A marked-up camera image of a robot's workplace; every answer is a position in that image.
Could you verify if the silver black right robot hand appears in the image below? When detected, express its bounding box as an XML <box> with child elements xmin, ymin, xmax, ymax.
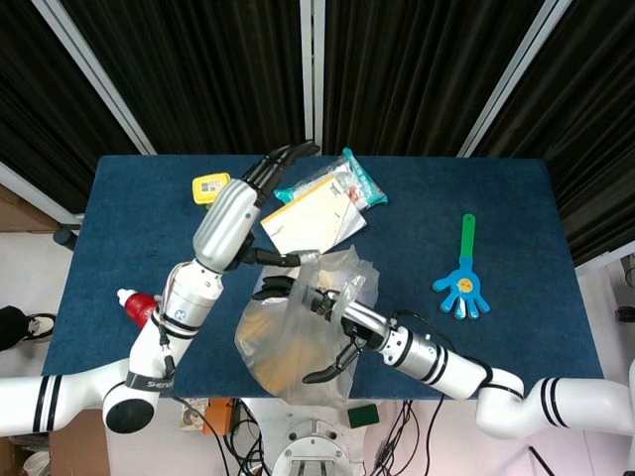
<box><xmin>251</xmin><ymin>275</ymin><xmax>398</xmax><ymax>386</ymax></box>

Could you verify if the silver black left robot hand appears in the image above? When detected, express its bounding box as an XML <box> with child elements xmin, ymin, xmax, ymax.
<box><xmin>191</xmin><ymin>140</ymin><xmax>321</xmax><ymax>274</ymax></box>

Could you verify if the translucent plastic bag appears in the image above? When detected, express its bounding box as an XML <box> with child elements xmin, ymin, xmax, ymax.
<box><xmin>233</xmin><ymin>243</ymin><xmax>381</xmax><ymax>407</ymax></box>

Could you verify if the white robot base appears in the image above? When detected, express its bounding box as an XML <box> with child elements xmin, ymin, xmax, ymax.
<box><xmin>245</xmin><ymin>396</ymin><xmax>373</xmax><ymax>476</ymax></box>

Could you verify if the yellow box with label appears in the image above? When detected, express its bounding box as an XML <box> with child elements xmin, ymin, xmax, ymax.
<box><xmin>191</xmin><ymin>172</ymin><xmax>233</xmax><ymax>205</ymax></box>

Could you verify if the white and orange paper envelope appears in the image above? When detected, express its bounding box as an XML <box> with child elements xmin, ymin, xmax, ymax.
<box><xmin>260</xmin><ymin>174</ymin><xmax>368</xmax><ymax>255</ymax></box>

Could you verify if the blue felt table cover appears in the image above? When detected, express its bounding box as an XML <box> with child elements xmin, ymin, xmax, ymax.
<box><xmin>42</xmin><ymin>154</ymin><xmax>605</xmax><ymax>401</ymax></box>

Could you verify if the green block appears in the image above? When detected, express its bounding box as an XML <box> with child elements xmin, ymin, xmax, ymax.
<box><xmin>346</xmin><ymin>404</ymin><xmax>381</xmax><ymax>430</ymax></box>

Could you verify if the yellow orange soft item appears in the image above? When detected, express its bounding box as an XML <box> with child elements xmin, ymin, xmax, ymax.
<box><xmin>242</xmin><ymin>316</ymin><xmax>299</xmax><ymax>393</ymax></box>

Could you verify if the blue hand clapper toy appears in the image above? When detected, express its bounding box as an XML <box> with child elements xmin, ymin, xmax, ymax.
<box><xmin>431</xmin><ymin>212</ymin><xmax>492</xmax><ymax>319</ymax></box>

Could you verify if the red bottle with white cap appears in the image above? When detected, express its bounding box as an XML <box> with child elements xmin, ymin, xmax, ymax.
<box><xmin>116</xmin><ymin>288</ymin><xmax>161</xmax><ymax>331</ymax></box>

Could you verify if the teal clear snack package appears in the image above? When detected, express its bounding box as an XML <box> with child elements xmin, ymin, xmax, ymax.
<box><xmin>273</xmin><ymin>147</ymin><xmax>389</xmax><ymax>209</ymax></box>

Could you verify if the black pleated curtain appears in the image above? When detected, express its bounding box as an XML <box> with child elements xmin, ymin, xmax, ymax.
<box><xmin>0</xmin><ymin>0</ymin><xmax>143</xmax><ymax>214</ymax></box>
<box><xmin>59</xmin><ymin>0</ymin><xmax>305</xmax><ymax>156</ymax></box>
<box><xmin>473</xmin><ymin>0</ymin><xmax>635</xmax><ymax>267</ymax></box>
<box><xmin>321</xmin><ymin>0</ymin><xmax>547</xmax><ymax>158</ymax></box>

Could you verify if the orange box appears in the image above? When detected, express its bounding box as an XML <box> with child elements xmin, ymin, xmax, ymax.
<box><xmin>201</xmin><ymin>396</ymin><xmax>235</xmax><ymax>436</ymax></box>

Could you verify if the black and white shoe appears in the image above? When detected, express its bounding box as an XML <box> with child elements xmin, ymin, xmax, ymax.
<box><xmin>0</xmin><ymin>305</ymin><xmax>57</xmax><ymax>352</ymax></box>

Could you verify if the brown cardboard box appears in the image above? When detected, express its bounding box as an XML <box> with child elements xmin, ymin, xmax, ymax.
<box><xmin>0</xmin><ymin>409</ymin><xmax>111</xmax><ymax>476</ymax></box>

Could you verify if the white frame post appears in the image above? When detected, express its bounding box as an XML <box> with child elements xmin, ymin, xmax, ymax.
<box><xmin>299</xmin><ymin>0</ymin><xmax>326</xmax><ymax>145</ymax></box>
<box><xmin>456</xmin><ymin>0</ymin><xmax>572</xmax><ymax>159</ymax></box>
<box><xmin>30</xmin><ymin>0</ymin><xmax>158</xmax><ymax>156</ymax></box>

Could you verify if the white frame rail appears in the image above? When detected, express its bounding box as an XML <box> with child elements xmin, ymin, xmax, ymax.
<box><xmin>574</xmin><ymin>240</ymin><xmax>635</xmax><ymax>277</ymax></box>
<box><xmin>0</xmin><ymin>161</ymin><xmax>83</xmax><ymax>224</ymax></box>

